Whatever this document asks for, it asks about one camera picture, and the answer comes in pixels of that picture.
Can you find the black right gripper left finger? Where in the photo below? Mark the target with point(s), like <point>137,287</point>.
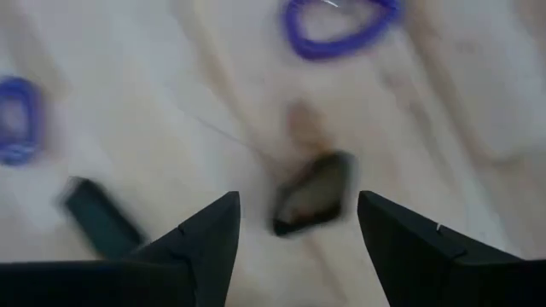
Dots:
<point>128,281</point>

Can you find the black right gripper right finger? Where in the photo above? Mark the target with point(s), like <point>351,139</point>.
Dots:
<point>448,273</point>

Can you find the small black cylinder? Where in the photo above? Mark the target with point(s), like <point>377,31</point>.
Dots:
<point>298,225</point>

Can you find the purple coil wristband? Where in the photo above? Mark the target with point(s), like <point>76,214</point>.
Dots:
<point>328,50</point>
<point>17,155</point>

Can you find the wide black rubber band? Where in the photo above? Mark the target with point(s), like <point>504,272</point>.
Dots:
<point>100,217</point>

